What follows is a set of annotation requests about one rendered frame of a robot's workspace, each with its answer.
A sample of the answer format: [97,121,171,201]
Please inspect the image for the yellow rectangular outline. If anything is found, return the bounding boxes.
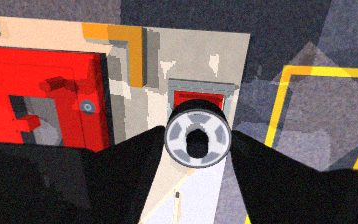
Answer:
[264,65,358,147]

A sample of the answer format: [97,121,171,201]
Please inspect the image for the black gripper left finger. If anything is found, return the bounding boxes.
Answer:
[0,125,165,224]

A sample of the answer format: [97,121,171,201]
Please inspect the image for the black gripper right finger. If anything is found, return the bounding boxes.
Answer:
[230,130,358,224]

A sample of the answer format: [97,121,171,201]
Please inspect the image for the black tyre with grey rim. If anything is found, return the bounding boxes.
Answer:
[163,99,232,169]

